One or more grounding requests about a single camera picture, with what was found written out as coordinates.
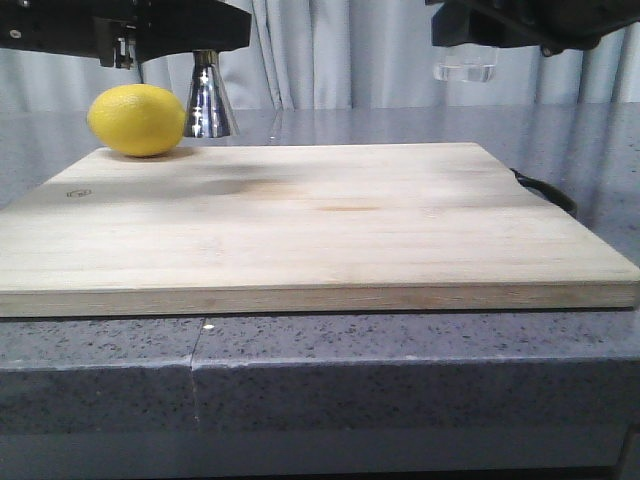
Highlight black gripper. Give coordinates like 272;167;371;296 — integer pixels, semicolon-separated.
431;0;639;56
1;0;252;69

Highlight steel hourglass jigger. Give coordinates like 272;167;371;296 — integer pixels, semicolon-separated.
183;50;238;138

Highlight clear glass beaker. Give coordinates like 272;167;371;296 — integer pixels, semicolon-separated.
433;44;499;83

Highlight yellow lemon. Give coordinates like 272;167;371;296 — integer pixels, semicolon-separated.
87;84;185;157

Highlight grey curtain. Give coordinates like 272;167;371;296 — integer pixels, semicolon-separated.
1;1;639;113

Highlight wooden cutting board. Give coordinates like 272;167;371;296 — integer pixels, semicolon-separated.
1;143;639;317

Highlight black board handle strap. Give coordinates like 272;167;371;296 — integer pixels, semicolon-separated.
509;168;579;219

